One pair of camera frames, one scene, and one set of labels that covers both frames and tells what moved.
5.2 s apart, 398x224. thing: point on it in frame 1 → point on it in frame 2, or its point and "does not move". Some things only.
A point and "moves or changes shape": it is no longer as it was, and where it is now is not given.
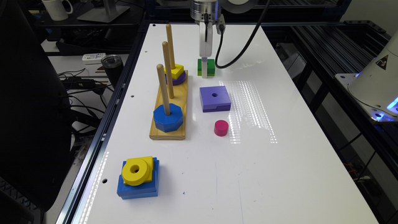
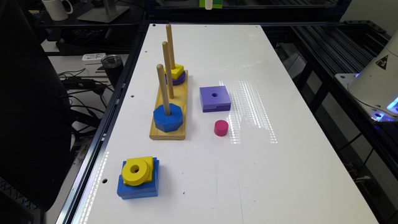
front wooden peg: (163, 89) does not move
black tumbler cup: (113, 65) does not move
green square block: (211, 67) moves or changes shape
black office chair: (35, 124) does not move
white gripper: (206, 47) → (209, 4)
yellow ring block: (138, 171) does not move
